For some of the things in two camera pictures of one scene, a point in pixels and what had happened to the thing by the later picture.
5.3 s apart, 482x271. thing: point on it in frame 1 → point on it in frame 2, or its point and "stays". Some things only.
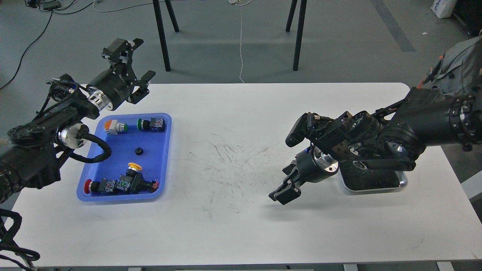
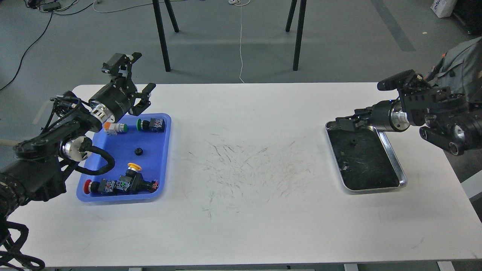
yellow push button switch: x=133 y=181 stays
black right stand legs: x=302 y=11 stays
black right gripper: x=312 y=165 → x=386 y=116
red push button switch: x=103 y=186 stays
